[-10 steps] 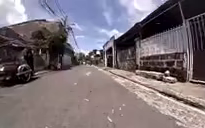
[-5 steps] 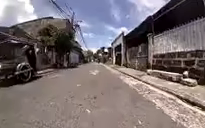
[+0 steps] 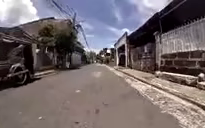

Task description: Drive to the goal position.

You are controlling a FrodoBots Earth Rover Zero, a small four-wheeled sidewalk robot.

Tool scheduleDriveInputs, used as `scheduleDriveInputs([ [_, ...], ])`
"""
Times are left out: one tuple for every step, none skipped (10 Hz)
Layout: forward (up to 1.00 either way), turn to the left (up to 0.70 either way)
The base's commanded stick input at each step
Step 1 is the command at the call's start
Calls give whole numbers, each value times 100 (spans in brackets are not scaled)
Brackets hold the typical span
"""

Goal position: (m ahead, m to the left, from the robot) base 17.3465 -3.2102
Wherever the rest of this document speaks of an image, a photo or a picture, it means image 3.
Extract distant trees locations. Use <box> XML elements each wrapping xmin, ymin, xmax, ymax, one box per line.
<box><xmin>85</xmin><ymin>50</ymin><xmax>98</xmax><ymax>64</ymax></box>

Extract white gateway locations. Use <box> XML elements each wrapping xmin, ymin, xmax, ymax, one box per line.
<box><xmin>113</xmin><ymin>31</ymin><xmax>129</xmax><ymax>68</ymax></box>

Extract grey asphalt road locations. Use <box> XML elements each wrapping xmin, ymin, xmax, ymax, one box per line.
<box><xmin>0</xmin><ymin>63</ymin><xmax>183</xmax><ymax>128</ymax></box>

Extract dark roofed building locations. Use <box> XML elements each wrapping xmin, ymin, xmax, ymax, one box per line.
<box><xmin>126</xmin><ymin>0</ymin><xmax>205</xmax><ymax>74</ymax></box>

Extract green tree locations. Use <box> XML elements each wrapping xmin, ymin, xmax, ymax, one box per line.
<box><xmin>38</xmin><ymin>22</ymin><xmax>78</xmax><ymax>69</ymax></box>

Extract utility pole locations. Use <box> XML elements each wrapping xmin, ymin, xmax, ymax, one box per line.
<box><xmin>72</xmin><ymin>12</ymin><xmax>78</xmax><ymax>38</ymax></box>

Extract raised concrete pavement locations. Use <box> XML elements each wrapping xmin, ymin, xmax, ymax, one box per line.
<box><xmin>114</xmin><ymin>65</ymin><xmax>205</xmax><ymax>108</ymax></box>

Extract building with pale walls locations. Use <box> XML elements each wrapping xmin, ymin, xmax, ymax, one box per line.
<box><xmin>0</xmin><ymin>17</ymin><xmax>86</xmax><ymax>73</ymax></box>

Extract low concrete ledge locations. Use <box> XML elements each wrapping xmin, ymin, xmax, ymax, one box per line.
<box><xmin>154</xmin><ymin>70</ymin><xmax>205</xmax><ymax>92</ymax></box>

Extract pale concrete roadside strip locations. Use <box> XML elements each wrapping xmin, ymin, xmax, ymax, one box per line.
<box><xmin>104</xmin><ymin>64</ymin><xmax>205</xmax><ymax>128</ymax></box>

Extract dark vehicle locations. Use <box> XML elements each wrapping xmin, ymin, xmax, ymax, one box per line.
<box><xmin>0</xmin><ymin>31</ymin><xmax>36</xmax><ymax>89</ymax></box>

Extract overhead wires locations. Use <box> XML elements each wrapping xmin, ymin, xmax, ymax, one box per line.
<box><xmin>48</xmin><ymin>0</ymin><xmax>91</xmax><ymax>51</ymax></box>

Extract grey block wall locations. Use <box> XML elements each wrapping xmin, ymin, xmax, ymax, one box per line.
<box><xmin>154</xmin><ymin>13</ymin><xmax>205</xmax><ymax>83</ymax></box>

